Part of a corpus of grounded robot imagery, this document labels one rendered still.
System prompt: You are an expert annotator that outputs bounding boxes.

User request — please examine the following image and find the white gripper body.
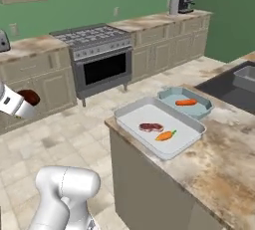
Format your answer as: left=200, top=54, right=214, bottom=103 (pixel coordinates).
left=12, top=98, right=39, bottom=120

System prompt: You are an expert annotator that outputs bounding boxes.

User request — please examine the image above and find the dark red raw steak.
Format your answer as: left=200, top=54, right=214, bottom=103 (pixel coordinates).
left=17, top=89, right=42, bottom=107

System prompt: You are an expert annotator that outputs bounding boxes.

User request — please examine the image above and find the red marbled raw steak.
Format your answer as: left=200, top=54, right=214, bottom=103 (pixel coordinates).
left=138, top=121, right=165, bottom=133

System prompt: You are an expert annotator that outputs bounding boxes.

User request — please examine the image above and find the orange carrot with green leaves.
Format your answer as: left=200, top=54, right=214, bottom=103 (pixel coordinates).
left=154, top=129, right=178, bottom=142

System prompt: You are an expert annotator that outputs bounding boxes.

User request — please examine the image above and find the orange carrot without leaves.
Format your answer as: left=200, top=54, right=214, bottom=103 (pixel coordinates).
left=174, top=98, right=199, bottom=108

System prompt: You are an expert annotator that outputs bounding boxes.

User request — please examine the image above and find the light blue tupperware container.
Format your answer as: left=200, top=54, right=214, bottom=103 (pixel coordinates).
left=156, top=86, right=215, bottom=121

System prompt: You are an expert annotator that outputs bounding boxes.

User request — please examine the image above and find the beige base cabinet run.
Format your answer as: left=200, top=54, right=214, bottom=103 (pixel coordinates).
left=0, top=34, right=79, bottom=136
left=109, top=9, right=213, bottom=83

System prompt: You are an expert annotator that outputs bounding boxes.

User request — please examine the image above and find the silver toaster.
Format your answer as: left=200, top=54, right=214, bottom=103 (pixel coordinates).
left=0, top=29, right=11, bottom=54

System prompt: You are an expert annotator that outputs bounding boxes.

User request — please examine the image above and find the silver range with oven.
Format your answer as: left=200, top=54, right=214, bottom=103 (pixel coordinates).
left=49, top=23, right=134, bottom=108

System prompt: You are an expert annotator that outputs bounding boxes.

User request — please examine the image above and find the grey metal tray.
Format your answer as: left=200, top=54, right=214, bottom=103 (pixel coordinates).
left=114, top=96, right=207, bottom=161

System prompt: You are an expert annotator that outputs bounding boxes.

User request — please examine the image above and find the beige island cabinet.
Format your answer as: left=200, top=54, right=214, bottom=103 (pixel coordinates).
left=109, top=126, right=233, bottom=230

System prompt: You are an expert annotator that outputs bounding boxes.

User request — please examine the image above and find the black coffee machine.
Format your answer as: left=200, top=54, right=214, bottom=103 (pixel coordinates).
left=176, top=0, right=196, bottom=15

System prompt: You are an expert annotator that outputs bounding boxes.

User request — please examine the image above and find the dark grey sink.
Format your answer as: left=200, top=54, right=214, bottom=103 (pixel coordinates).
left=194, top=60, right=255, bottom=115

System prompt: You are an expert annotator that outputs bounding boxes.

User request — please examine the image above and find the grey rectangular container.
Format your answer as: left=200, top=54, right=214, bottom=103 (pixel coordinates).
left=232, top=65, right=255, bottom=95

